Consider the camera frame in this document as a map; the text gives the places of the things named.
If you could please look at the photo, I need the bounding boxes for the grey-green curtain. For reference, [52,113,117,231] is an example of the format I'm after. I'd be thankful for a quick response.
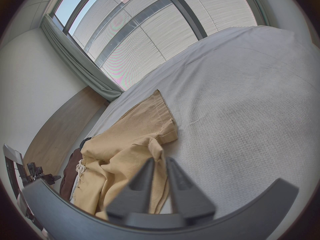
[41,15,125,102]

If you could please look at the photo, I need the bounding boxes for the brown garment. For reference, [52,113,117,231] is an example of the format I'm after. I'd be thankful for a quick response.
[60,153,83,201]

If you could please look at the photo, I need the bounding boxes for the bed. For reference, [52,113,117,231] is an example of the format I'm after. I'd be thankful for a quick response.
[22,25,320,224]

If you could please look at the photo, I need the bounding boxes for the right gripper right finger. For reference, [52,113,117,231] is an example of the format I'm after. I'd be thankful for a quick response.
[165,156,216,221]

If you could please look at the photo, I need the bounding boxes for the tan shorts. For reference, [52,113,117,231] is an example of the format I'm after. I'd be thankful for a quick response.
[70,89,178,221]

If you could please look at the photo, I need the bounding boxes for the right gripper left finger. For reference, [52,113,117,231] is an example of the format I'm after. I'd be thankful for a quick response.
[106,158,156,221]

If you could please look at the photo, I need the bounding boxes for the window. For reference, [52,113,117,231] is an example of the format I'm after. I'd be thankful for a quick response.
[51,0,270,92]

